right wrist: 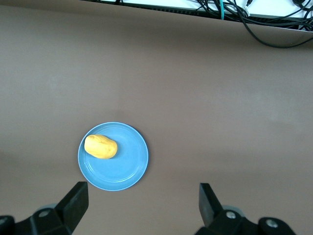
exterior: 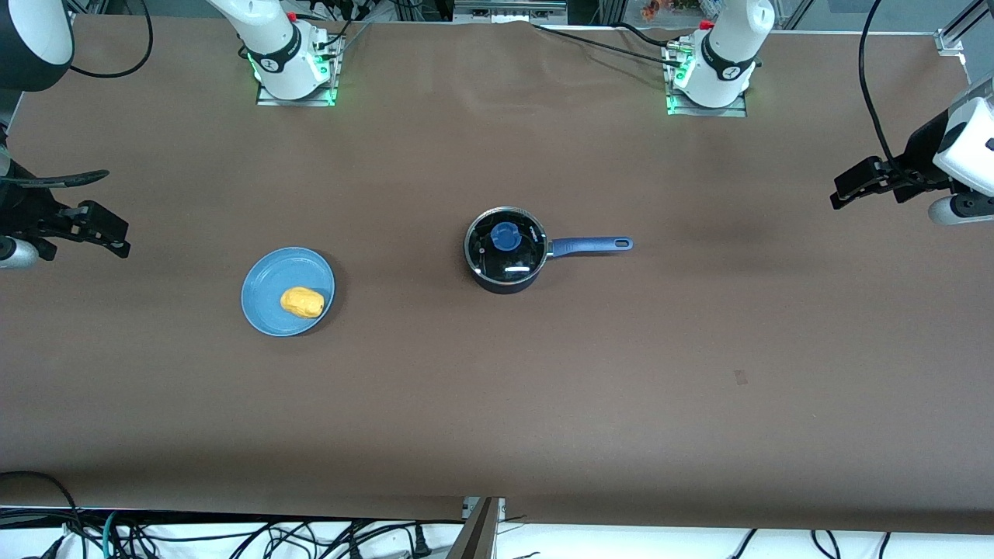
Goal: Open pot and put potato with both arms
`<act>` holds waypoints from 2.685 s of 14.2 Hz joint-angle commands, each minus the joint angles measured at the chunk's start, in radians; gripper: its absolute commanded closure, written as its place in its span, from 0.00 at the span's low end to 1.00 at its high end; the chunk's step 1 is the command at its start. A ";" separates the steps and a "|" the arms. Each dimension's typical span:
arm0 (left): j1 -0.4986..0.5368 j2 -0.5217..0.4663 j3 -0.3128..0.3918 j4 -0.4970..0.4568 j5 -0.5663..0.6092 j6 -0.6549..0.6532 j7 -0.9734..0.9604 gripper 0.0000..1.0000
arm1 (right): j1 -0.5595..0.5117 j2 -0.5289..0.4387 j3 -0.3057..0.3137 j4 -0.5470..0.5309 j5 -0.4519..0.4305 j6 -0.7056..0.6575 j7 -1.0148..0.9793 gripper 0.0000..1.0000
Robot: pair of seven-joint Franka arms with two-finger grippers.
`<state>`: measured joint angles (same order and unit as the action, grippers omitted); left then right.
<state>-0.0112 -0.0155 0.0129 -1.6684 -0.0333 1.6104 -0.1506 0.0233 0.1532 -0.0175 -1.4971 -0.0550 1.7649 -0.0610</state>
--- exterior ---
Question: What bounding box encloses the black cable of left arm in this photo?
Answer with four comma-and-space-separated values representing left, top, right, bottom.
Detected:
858, 0, 909, 183

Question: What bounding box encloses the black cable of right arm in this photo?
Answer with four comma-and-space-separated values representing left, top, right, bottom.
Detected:
0, 0, 154, 189

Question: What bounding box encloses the aluminium frame post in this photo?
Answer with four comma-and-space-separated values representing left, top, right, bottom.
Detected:
447, 497, 506, 559

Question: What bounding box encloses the glass lid with blue knob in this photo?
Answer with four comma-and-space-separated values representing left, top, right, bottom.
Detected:
464, 207, 549, 283

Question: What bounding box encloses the brown table cover sheet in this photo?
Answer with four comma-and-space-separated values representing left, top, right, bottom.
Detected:
0, 16, 994, 536

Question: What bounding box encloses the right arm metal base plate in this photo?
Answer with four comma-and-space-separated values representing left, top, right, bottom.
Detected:
256, 35, 336, 107

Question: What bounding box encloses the yellow potato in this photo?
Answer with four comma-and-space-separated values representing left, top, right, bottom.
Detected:
280, 286, 325, 320

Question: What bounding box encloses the blue round plate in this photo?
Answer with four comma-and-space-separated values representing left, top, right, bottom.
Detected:
241, 247, 336, 338

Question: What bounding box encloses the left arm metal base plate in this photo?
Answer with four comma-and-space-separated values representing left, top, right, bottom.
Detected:
666, 43, 748, 117

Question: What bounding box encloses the dark blue saucepan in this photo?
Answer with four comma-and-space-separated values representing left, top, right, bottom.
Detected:
464, 207, 634, 296

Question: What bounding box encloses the black looping floor cable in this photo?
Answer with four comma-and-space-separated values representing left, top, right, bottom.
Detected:
0, 470, 86, 559

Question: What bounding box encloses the black cable across table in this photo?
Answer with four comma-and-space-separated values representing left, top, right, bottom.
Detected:
534, 23, 684, 61

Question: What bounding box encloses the aluminium corner profile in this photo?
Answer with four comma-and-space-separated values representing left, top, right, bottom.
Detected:
936, 0, 994, 55

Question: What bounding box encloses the metal frame bar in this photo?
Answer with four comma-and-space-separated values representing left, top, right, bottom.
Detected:
454, 0, 568, 24

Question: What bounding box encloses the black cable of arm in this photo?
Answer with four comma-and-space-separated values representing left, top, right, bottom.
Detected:
858, 0, 909, 183
0, 0, 154, 189

